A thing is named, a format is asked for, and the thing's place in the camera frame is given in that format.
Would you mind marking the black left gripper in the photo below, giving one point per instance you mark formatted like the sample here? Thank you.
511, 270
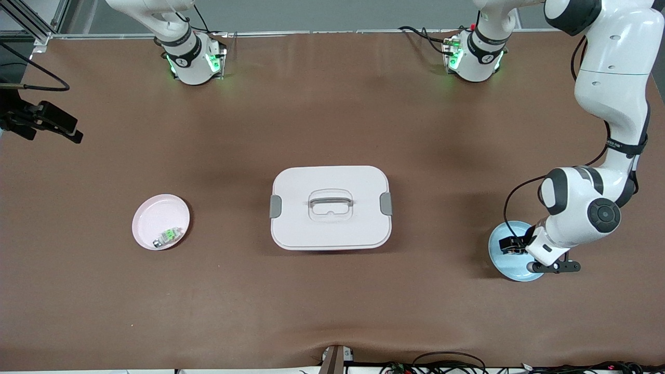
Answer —
521, 242

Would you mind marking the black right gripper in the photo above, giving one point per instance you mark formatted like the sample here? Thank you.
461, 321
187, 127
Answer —
22, 118

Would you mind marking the pink round plate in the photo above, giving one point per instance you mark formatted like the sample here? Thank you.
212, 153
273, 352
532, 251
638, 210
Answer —
150, 213

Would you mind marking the green switch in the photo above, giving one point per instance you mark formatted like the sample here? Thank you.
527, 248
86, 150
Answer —
167, 236

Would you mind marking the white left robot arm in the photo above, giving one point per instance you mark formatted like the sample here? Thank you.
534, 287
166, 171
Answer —
613, 78

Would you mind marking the brown table mat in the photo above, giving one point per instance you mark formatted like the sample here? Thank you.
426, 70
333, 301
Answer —
332, 301

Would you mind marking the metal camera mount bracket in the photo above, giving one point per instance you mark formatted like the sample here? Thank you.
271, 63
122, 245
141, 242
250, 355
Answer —
335, 361

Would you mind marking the light blue round plate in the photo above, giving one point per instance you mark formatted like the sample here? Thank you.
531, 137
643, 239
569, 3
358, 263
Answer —
506, 267

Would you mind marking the aluminium frame post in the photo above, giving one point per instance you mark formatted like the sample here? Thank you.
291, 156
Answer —
39, 32

